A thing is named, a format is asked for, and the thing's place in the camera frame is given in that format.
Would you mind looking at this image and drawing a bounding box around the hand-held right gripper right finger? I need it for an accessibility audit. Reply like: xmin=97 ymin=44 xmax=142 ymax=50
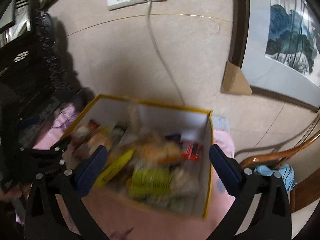
xmin=209 ymin=145 xmax=293 ymax=240

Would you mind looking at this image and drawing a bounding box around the blue cloth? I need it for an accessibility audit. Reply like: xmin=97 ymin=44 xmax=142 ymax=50
xmin=254 ymin=164 xmax=297 ymax=193

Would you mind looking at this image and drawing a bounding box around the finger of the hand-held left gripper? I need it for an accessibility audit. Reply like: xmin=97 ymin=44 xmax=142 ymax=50
xmin=19 ymin=137 xmax=72 ymax=161
xmin=32 ymin=158 xmax=67 ymax=180

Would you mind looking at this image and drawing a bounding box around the dark carved wooden bench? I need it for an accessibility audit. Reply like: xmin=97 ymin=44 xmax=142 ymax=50
xmin=0 ymin=0 xmax=95 ymax=155

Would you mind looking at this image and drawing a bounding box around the framed lotus painting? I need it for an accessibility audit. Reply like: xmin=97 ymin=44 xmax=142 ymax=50
xmin=231 ymin=0 xmax=320 ymax=113

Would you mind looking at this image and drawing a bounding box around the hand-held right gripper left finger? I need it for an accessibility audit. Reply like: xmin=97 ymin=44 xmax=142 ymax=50
xmin=25 ymin=145 xmax=118 ymax=240

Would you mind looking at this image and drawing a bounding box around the green snack packet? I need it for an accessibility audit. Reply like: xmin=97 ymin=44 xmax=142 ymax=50
xmin=129 ymin=167 xmax=175 ymax=198

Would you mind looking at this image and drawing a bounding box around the person's left hand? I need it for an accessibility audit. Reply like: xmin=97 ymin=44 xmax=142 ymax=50
xmin=0 ymin=184 xmax=23 ymax=202

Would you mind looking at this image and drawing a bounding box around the yellow cardboard box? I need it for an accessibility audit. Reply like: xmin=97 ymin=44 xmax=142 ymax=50
xmin=60 ymin=94 xmax=214 ymax=219

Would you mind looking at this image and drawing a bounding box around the pile of snack packets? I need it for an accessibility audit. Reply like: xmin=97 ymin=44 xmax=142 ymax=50
xmin=71 ymin=120 xmax=208 ymax=208

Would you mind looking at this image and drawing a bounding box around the grey power cable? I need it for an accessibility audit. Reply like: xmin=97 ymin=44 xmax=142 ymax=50
xmin=145 ymin=1 xmax=187 ymax=107

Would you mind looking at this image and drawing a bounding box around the pink printed tablecloth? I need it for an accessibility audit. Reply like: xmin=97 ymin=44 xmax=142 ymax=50
xmin=15 ymin=105 xmax=237 ymax=240

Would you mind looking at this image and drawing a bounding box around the wooden armchair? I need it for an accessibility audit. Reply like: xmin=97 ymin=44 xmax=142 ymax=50
xmin=235 ymin=120 xmax=320 ymax=230

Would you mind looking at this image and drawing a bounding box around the long yellow snack packet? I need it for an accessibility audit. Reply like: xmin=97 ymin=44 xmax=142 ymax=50
xmin=94 ymin=149 xmax=134 ymax=188

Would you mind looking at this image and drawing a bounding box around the cardboard corner protector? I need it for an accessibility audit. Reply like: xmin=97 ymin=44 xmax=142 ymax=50
xmin=220 ymin=61 xmax=252 ymax=95

